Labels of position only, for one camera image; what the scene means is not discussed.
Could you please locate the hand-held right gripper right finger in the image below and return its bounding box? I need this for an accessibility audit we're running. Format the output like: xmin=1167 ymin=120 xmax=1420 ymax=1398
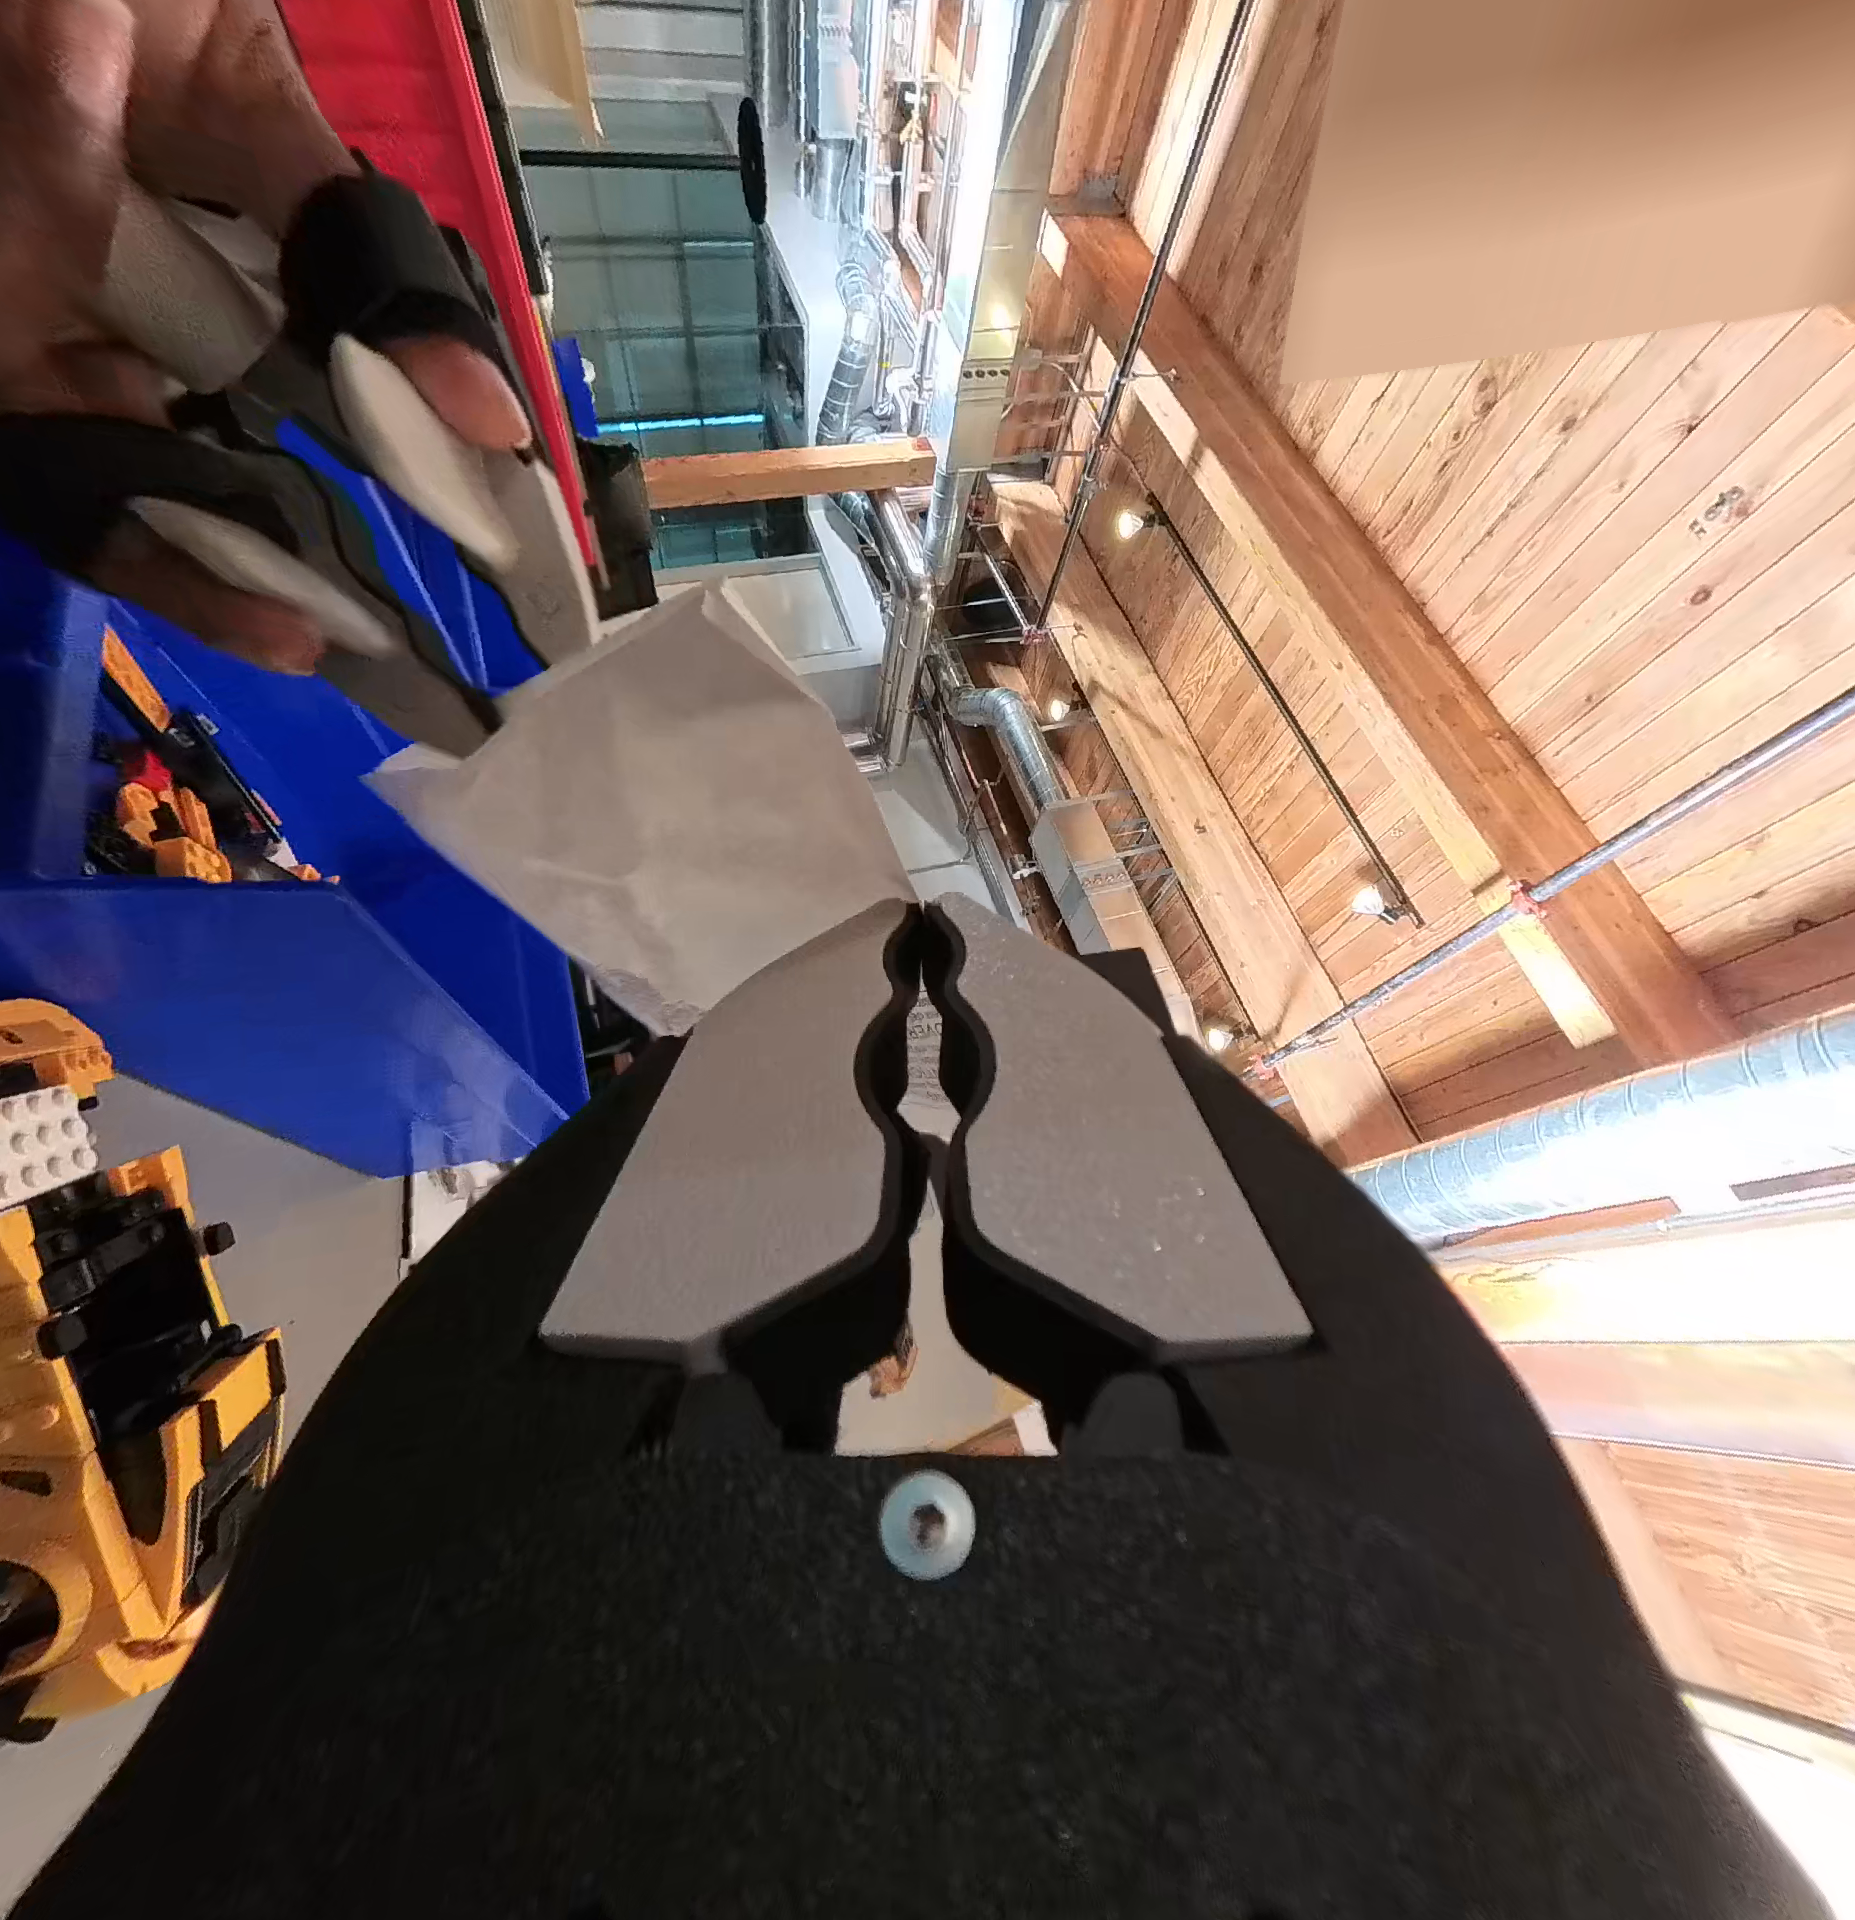
xmin=923 ymin=896 xmax=1317 ymax=1369

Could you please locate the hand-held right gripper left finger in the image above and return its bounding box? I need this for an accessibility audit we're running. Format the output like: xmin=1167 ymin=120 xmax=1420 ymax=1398
xmin=538 ymin=896 xmax=948 ymax=1376

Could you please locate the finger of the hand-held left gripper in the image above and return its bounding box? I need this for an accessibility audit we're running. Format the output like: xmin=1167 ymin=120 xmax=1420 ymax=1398
xmin=323 ymin=324 xmax=606 ymax=662
xmin=124 ymin=490 xmax=514 ymax=759

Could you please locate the white printed paper bag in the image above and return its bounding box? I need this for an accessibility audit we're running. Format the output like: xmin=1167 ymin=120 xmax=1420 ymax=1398
xmin=364 ymin=583 xmax=916 ymax=1044

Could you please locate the large blue storage bin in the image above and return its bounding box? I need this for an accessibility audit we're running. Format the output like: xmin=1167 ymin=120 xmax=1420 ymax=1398
xmin=0 ymin=331 xmax=620 ymax=1183

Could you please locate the orange lego car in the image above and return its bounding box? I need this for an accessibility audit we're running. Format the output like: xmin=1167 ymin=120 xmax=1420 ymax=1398
xmin=0 ymin=1002 xmax=293 ymax=1753

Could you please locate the red storage bin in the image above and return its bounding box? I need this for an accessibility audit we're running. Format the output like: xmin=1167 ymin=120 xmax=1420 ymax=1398
xmin=267 ymin=0 xmax=616 ymax=572

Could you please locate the silver ventilation duct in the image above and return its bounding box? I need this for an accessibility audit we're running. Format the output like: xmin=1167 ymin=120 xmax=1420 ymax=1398
xmin=1348 ymin=1002 xmax=1855 ymax=1253

